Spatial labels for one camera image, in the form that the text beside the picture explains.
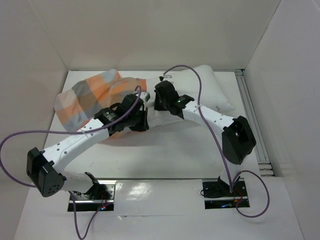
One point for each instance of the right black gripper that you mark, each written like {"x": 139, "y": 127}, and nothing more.
{"x": 160, "y": 99}

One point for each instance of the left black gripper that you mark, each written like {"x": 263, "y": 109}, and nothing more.
{"x": 143, "y": 126}

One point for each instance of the white pillow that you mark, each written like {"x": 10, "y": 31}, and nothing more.
{"x": 186, "y": 83}

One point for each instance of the checkered orange grey pillowcase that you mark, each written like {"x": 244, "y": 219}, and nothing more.
{"x": 77, "y": 105}

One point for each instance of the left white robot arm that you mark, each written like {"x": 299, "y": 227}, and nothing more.
{"x": 46, "y": 168}

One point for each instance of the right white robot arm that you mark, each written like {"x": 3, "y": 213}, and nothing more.
{"x": 234, "y": 137}

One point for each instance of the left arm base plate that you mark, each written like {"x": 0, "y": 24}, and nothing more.
{"x": 99, "y": 195}

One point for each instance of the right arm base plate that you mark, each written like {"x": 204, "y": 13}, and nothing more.
{"x": 217, "y": 196}

